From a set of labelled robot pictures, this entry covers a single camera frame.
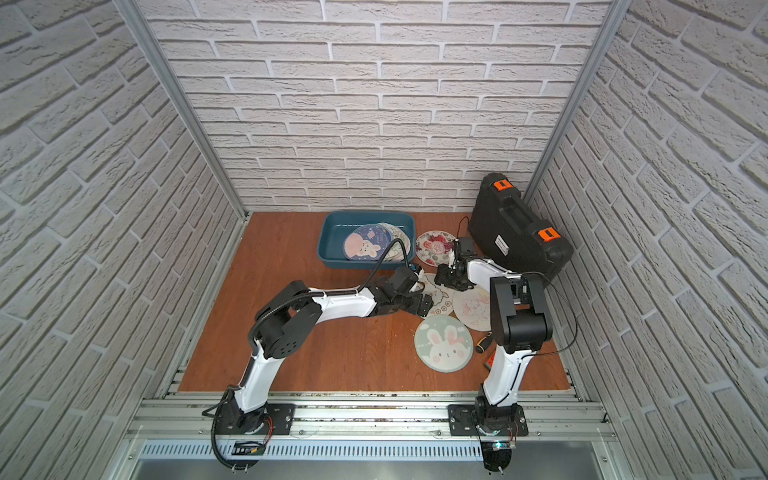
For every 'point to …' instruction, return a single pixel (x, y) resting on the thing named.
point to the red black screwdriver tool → (489, 364)
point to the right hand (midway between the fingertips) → (446, 279)
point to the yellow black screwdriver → (483, 343)
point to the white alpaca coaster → (442, 297)
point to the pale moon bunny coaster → (473, 308)
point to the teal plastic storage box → (334, 224)
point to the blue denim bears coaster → (384, 234)
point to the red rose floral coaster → (433, 247)
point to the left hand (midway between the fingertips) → (429, 300)
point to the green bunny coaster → (444, 343)
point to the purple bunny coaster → (366, 242)
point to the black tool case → (511, 237)
